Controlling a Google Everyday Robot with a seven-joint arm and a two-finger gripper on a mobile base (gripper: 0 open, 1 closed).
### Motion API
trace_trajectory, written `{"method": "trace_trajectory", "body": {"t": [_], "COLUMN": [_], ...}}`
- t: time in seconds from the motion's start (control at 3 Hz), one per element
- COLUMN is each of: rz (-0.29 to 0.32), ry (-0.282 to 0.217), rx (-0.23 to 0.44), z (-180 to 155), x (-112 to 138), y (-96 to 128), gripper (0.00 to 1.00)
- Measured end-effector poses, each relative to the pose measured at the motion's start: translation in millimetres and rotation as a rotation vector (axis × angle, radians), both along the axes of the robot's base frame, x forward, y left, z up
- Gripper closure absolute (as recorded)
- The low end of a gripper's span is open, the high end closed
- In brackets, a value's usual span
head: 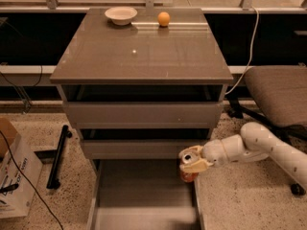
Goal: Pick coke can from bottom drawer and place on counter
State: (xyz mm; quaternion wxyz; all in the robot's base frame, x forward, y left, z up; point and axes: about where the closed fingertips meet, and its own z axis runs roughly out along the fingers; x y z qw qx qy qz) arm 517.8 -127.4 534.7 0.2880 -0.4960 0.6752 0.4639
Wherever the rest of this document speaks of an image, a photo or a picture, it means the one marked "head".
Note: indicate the top grey drawer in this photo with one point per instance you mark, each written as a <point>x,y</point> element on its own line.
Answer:
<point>141,115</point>

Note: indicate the middle grey drawer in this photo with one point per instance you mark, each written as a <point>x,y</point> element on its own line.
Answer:
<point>136,149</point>

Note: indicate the grey drawer cabinet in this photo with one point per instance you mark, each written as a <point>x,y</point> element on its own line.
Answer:
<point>143,63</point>

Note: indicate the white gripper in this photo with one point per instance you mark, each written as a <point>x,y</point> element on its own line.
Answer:
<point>213,152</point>

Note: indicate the white bowl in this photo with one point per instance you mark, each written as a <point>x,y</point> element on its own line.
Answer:
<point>121,16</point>

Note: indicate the orange fruit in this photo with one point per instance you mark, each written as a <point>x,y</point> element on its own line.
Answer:
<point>163,19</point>

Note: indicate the open bottom grey drawer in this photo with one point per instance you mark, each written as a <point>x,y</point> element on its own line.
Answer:
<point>142,195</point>

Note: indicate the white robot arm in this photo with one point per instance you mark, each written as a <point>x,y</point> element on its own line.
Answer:
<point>254,143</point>

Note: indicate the white cardboard box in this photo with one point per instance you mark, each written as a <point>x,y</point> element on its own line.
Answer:
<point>18,167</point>

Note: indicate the brown office chair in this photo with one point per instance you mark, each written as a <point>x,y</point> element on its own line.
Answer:
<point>280,92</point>

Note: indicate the red coke can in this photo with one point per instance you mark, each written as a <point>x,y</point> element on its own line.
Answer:
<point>187,172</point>

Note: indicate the brown cardboard box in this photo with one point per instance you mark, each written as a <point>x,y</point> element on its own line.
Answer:
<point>8,134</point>

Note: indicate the black metal bar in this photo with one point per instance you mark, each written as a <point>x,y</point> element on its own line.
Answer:
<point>53,181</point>

